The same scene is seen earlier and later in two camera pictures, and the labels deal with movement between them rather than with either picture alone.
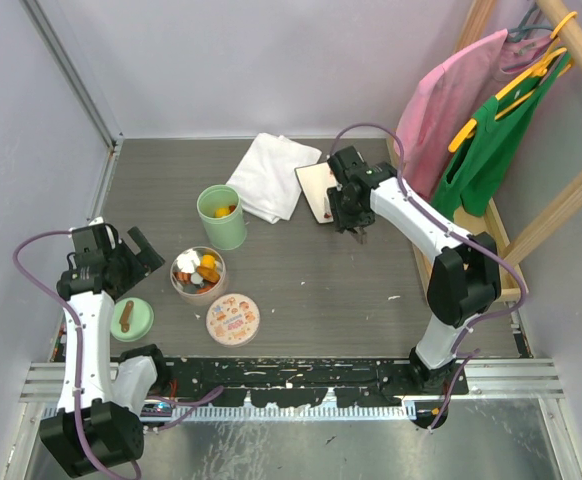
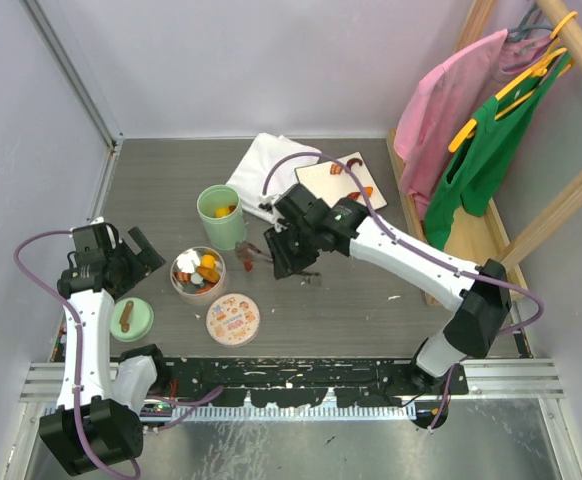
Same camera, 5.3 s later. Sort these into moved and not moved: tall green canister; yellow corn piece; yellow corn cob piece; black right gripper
Moved: black right gripper
Not moved: tall green canister; yellow corn cob piece; yellow corn piece
